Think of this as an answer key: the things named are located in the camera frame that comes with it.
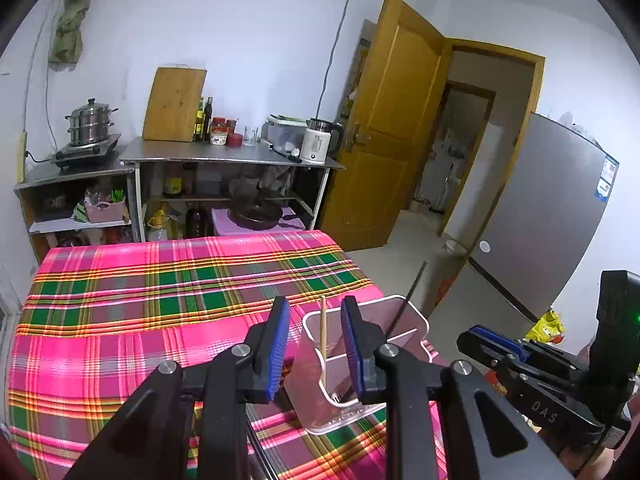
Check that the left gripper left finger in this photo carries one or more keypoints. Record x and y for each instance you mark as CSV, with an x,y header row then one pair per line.
x,y
149,436

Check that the stainless steel steamer pot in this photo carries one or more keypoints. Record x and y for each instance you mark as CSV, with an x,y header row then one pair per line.
x,y
90,123

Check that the pink small basket on shelf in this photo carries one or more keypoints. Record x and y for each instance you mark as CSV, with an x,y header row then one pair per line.
x,y
106,211

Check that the grey refrigerator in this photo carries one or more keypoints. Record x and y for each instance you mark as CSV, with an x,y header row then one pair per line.
x,y
540,228

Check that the wooden cutting board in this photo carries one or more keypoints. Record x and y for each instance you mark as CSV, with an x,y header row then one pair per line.
x,y
173,102

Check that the black induction cooker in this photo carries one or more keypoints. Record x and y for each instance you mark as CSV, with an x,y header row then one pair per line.
x,y
85,155

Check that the clear plastic container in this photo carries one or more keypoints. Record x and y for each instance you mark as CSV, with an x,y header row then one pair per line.
x,y
285,134

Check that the low steel shelf cabinet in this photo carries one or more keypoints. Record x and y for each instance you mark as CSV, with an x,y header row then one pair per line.
x,y
52,204

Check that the pink plaid tablecloth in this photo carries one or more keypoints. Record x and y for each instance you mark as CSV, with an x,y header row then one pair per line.
x,y
98,320

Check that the pink plastic utensil basket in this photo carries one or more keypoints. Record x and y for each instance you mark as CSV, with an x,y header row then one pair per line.
x,y
350,361

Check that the white electric kettle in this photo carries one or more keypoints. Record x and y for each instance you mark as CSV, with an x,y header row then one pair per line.
x,y
320,138

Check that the red lidded jar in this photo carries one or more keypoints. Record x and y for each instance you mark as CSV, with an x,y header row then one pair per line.
x,y
218,131

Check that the yellow wooden door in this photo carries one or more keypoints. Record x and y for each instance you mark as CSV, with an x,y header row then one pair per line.
x,y
389,128

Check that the black wok pan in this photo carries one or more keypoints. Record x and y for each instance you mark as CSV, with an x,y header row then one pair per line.
x,y
259,215

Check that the person's right hand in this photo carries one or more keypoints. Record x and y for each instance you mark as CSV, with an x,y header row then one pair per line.
x,y
604,464

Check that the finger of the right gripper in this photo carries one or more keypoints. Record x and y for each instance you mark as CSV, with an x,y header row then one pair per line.
x,y
489,346

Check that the pale wooden chopstick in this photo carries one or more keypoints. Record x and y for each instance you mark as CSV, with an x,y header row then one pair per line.
x,y
322,340

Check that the dark sauce bottle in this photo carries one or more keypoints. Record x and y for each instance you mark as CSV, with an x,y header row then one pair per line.
x,y
208,113

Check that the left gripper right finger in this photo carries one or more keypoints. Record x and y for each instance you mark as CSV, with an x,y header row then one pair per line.
x,y
440,418

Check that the steel kitchen counter table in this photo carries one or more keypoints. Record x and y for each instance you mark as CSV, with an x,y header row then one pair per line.
x,y
139,152

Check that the green hanging cloth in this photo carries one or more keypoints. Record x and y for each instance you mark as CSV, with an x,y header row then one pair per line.
x,y
67,44

